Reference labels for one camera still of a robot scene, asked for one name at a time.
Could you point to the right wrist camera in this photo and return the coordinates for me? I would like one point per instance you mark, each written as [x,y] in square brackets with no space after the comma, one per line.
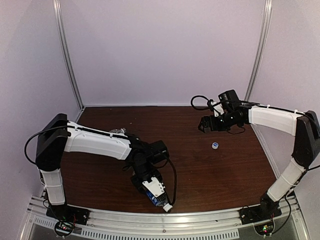
[215,107]

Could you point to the left aluminium frame post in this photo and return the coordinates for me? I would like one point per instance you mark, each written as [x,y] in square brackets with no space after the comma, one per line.
[66,53]

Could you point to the white cap of clear bottle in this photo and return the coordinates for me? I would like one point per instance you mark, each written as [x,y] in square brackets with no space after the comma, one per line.
[215,145]

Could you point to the aluminium frame post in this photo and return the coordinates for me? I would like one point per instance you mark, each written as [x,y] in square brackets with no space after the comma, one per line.
[263,36]
[66,53]

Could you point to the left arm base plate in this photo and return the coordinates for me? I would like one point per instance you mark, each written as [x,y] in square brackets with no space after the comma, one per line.
[68,213]

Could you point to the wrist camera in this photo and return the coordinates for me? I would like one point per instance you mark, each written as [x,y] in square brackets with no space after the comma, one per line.
[215,107]
[154,186]

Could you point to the right circuit board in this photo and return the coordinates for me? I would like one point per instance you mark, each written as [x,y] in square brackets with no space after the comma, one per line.
[265,229]

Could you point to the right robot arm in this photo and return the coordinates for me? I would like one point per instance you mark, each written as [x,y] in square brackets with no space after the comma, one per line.
[290,138]

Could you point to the circuit board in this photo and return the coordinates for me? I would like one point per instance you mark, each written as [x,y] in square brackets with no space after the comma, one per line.
[63,228]
[265,229]

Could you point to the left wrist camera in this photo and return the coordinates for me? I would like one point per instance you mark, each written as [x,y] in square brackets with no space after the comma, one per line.
[154,186]

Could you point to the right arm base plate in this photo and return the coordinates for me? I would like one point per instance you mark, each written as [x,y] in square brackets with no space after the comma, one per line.
[253,214]

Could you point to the blue labelled plastic bottle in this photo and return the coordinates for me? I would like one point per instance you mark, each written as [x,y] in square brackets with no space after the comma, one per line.
[159,201]

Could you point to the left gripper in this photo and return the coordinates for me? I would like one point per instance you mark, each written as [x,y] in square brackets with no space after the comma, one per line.
[136,181]

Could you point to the left circuit board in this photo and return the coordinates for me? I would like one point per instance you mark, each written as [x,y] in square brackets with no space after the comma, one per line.
[63,228]

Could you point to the front aluminium rail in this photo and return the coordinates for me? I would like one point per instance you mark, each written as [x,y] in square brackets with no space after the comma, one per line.
[211,225]

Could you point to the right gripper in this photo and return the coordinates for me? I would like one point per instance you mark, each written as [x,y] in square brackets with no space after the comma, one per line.
[208,122]

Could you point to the right aluminium frame post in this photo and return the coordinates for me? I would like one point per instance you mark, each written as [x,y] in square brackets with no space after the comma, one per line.
[263,36]

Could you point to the clear unlabelled plastic bottle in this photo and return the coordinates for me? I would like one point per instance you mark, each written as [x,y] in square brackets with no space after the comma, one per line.
[118,131]

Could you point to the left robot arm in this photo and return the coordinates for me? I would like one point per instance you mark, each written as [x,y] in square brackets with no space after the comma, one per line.
[63,136]

